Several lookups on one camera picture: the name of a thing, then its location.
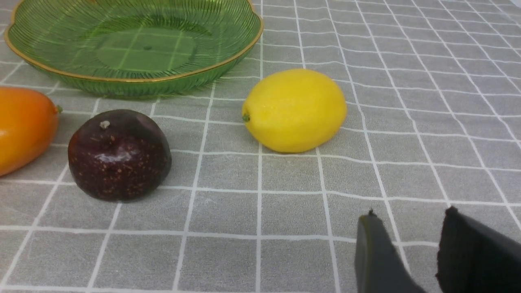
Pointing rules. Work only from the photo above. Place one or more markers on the dark purple toy passionfruit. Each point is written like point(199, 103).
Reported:
point(119, 156)

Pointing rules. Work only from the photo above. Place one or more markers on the orange yellow toy mango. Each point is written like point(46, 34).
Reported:
point(28, 123)

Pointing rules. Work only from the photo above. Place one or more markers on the green glass leaf plate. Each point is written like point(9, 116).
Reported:
point(132, 48)

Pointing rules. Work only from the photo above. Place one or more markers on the yellow toy lemon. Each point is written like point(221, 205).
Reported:
point(294, 111)

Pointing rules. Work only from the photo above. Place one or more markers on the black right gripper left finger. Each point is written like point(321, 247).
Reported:
point(378, 266)

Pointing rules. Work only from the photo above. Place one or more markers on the grey checked tablecloth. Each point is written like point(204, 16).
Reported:
point(433, 91)

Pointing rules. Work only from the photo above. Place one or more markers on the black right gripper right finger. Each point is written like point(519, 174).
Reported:
point(473, 258)

